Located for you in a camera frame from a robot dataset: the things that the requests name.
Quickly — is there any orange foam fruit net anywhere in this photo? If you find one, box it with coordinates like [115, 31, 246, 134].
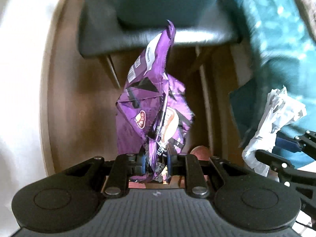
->
[190, 146, 213, 161]

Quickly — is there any white paper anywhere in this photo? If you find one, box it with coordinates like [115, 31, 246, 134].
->
[242, 87, 307, 177]

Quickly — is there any purple chip bag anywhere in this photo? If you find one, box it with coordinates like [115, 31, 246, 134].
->
[116, 22, 194, 183]

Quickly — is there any dark teal trash bin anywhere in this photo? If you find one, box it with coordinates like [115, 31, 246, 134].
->
[113, 0, 217, 27]

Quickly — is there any teal plaid blanket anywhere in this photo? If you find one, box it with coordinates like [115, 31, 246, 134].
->
[227, 0, 315, 145]

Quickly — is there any wooden chair black seat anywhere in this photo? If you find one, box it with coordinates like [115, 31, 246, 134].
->
[77, 0, 242, 156]

